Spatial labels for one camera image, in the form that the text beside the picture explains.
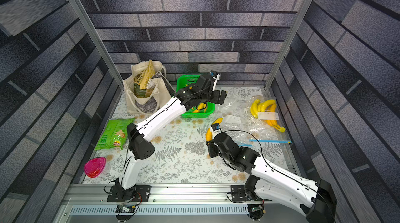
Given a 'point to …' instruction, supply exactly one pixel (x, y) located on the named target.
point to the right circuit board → (255, 211)
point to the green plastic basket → (207, 111)
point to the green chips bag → (114, 135)
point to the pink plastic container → (94, 166)
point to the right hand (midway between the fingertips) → (207, 141)
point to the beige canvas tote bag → (159, 97)
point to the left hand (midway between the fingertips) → (220, 91)
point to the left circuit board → (124, 212)
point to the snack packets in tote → (144, 85)
